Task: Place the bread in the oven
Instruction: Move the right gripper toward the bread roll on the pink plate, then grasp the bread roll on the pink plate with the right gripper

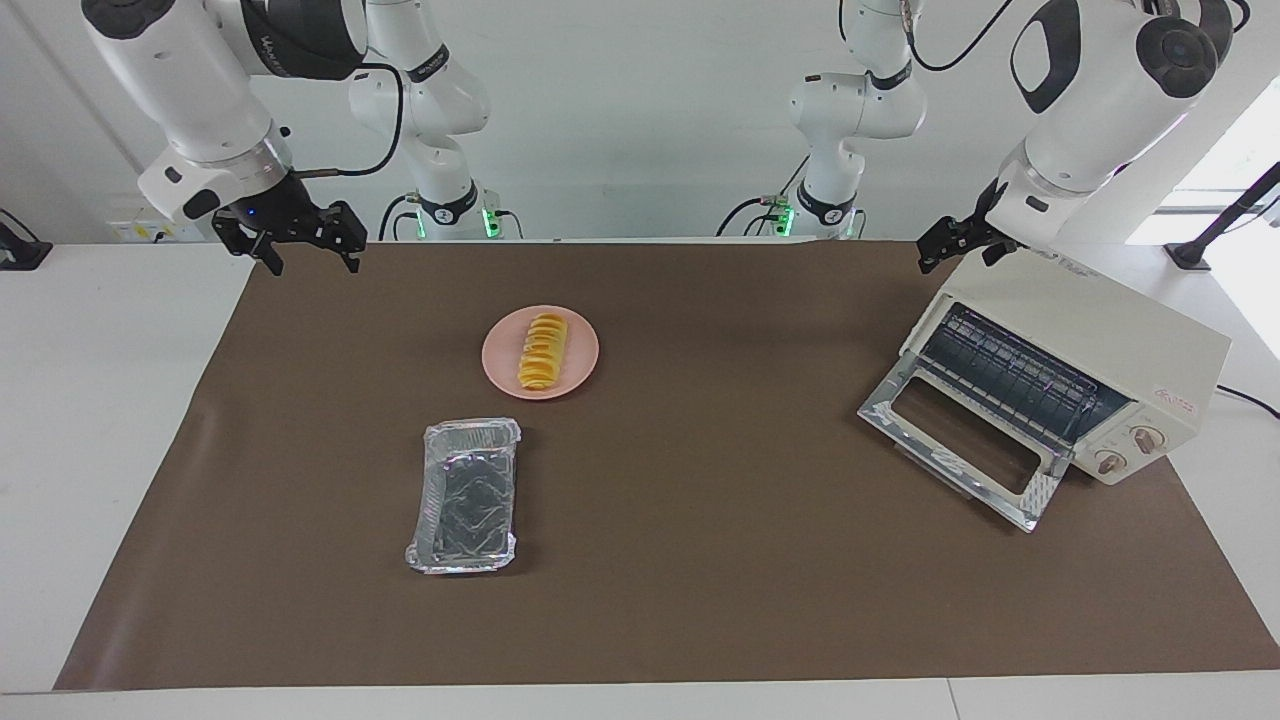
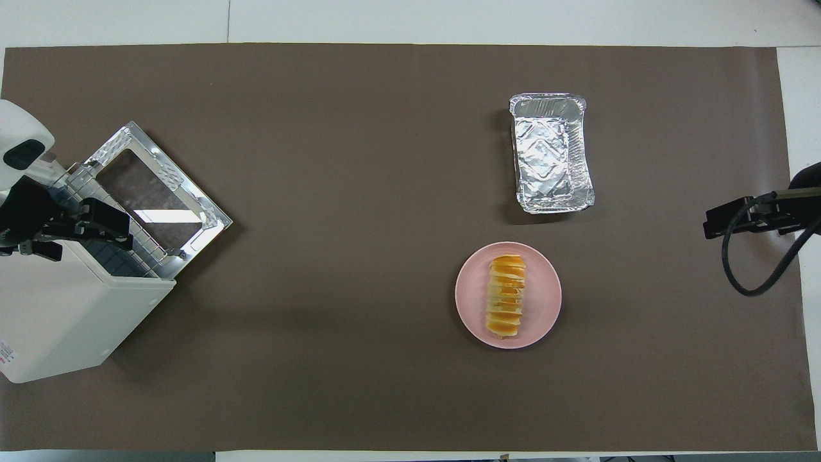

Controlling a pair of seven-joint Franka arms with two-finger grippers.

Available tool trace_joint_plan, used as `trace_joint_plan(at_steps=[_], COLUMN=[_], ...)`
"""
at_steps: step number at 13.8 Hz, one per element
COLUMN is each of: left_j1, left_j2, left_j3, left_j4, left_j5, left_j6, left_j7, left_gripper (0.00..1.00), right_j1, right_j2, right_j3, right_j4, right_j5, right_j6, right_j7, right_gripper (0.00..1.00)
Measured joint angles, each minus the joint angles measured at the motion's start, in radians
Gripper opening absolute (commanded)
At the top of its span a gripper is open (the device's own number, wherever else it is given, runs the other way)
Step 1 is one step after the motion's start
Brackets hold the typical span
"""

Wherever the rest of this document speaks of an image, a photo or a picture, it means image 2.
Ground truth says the cream white toaster oven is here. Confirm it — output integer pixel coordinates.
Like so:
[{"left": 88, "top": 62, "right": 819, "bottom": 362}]
[{"left": 0, "top": 239, "right": 176, "bottom": 384}]

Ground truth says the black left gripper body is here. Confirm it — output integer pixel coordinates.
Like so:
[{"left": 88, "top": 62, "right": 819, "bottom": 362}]
[{"left": 0, "top": 176, "right": 78, "bottom": 261}]

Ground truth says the glass oven door metal frame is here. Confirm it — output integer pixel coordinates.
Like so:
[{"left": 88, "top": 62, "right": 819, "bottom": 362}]
[{"left": 83, "top": 121, "right": 233, "bottom": 271}]

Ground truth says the sliced orange yellow bread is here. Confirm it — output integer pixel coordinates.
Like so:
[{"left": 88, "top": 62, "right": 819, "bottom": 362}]
[{"left": 486, "top": 254, "right": 527, "bottom": 339}]

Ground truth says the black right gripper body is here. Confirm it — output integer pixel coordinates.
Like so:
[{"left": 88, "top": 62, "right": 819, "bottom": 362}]
[{"left": 747, "top": 186, "right": 821, "bottom": 237}]

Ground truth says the metal wire oven rack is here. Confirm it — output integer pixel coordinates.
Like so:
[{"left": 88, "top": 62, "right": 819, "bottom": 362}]
[{"left": 51, "top": 164, "right": 175, "bottom": 278}]

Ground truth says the pink round plate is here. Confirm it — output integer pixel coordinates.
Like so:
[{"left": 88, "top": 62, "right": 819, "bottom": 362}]
[{"left": 455, "top": 241, "right": 563, "bottom": 350}]

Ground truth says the aluminium foil tray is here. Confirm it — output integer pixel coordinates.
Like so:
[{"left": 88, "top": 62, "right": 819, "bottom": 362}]
[{"left": 509, "top": 92, "right": 595, "bottom": 214}]

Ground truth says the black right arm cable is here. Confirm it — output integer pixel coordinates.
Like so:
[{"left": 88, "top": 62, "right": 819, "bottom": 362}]
[{"left": 721, "top": 196, "right": 821, "bottom": 297}]

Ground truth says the brown table mat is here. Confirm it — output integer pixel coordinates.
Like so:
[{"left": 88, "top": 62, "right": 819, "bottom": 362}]
[{"left": 0, "top": 44, "right": 817, "bottom": 452}]

